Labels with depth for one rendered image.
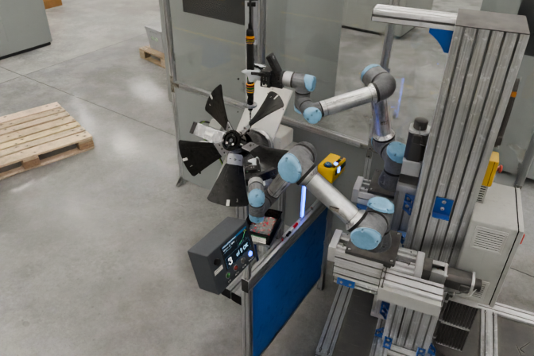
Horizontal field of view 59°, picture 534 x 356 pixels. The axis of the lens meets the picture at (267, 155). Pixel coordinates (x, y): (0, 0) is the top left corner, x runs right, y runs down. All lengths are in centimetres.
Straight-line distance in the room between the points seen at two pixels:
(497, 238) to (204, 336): 183
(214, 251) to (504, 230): 122
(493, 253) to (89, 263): 270
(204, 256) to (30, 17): 653
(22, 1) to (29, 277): 495
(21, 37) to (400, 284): 680
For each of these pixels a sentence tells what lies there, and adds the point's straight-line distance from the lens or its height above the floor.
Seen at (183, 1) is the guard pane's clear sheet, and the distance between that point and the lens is 356.
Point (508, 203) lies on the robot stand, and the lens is 238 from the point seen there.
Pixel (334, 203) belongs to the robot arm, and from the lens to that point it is 198.
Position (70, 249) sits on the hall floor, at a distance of 391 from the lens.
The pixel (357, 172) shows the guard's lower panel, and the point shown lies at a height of 77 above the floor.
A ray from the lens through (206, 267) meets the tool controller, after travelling 187.
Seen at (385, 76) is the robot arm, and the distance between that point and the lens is 232.
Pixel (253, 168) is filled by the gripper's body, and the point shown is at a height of 121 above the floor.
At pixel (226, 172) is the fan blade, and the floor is 107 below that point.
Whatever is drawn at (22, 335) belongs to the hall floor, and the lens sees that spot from 347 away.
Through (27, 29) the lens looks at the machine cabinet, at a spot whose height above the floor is 34.
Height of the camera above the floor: 253
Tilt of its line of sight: 32 degrees down
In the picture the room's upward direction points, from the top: 1 degrees clockwise
